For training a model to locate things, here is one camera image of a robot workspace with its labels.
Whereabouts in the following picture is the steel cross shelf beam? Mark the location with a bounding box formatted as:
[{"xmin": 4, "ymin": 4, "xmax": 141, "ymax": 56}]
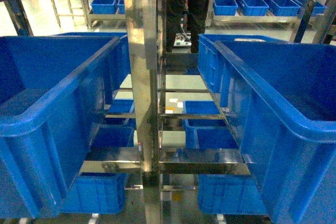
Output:
[{"xmin": 80, "ymin": 147, "xmax": 250, "ymax": 175}]

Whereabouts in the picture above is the person in dark trousers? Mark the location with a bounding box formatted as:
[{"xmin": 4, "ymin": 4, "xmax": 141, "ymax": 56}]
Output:
[{"xmin": 165, "ymin": 0, "xmax": 211, "ymax": 54}]

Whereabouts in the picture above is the blue bin lower right shelf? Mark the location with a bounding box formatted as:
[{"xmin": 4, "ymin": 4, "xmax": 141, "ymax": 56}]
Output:
[{"xmin": 197, "ymin": 175, "xmax": 268, "ymax": 215}]

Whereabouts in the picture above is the blue bin shelf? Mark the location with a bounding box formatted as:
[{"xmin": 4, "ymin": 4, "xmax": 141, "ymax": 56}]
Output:
[
  {"xmin": 197, "ymin": 175, "xmax": 268, "ymax": 215},
  {"xmin": 60, "ymin": 173, "xmax": 129, "ymax": 214}
]

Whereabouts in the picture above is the large blue bin right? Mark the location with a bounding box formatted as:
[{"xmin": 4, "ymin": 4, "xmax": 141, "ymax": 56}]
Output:
[{"xmin": 214, "ymin": 39, "xmax": 336, "ymax": 224}]

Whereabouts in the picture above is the large blue bin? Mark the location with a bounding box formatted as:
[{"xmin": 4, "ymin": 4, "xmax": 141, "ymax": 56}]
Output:
[
  {"xmin": 1, "ymin": 36, "xmax": 120, "ymax": 219},
  {"xmin": 214, "ymin": 39, "xmax": 336, "ymax": 224}
]

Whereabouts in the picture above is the steel rack centre column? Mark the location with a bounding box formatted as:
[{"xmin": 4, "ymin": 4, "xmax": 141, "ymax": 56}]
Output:
[{"xmin": 124, "ymin": 0, "xmax": 162, "ymax": 223}]

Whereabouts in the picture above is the large blue bin left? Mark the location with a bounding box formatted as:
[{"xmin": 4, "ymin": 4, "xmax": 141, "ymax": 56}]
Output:
[{"xmin": 1, "ymin": 36, "xmax": 120, "ymax": 219}]

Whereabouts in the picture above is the blue bin lower left shelf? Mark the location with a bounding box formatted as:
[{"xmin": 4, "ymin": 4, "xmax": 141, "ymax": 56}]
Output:
[{"xmin": 60, "ymin": 173, "xmax": 129, "ymax": 214}]

